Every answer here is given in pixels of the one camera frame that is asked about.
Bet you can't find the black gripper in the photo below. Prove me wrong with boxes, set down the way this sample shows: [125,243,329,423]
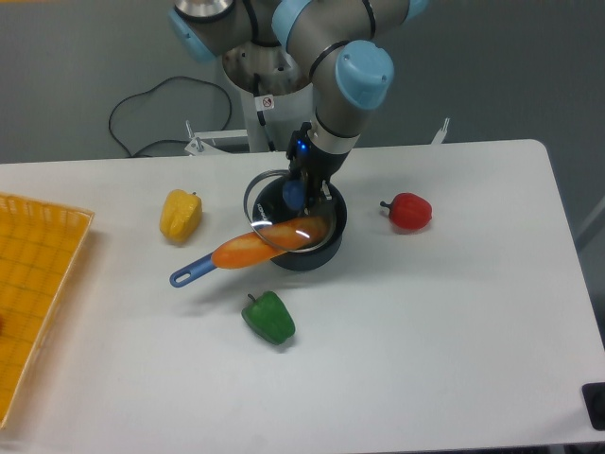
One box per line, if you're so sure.
[285,122,351,213]

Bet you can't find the glass pot lid blue knob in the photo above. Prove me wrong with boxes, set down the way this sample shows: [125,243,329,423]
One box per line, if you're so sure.
[243,169,337,253]

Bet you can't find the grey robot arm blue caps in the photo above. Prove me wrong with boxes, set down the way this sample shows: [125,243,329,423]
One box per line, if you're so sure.
[169,1,427,209]

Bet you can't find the orange toy baguette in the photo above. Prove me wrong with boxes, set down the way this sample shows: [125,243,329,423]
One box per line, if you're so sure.
[211,217,331,270]

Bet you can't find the dark blue saucepan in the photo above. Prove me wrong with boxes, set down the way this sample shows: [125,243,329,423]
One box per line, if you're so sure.
[169,183,347,288]

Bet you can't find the red toy bell pepper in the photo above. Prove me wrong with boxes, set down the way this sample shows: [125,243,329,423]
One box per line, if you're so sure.
[380,193,433,231]

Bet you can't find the green toy bell pepper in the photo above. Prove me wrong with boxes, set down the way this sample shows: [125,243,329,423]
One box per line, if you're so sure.
[241,290,296,345]

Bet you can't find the yellow toy bell pepper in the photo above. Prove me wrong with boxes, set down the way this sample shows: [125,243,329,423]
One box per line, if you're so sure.
[159,189,202,243]

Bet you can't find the yellow plastic basket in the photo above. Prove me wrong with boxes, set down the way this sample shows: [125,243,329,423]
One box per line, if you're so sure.
[1,193,95,428]

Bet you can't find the black corner device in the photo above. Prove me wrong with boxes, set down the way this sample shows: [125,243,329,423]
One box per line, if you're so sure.
[581,382,605,431]

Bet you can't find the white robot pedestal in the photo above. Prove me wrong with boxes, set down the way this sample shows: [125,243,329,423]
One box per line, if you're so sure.
[222,43,314,152]

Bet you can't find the white metal base frame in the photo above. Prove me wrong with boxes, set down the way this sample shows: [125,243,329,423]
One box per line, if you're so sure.
[183,118,450,157]

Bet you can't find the black floor cable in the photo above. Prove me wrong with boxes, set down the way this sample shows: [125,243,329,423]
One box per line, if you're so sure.
[108,76,233,158]

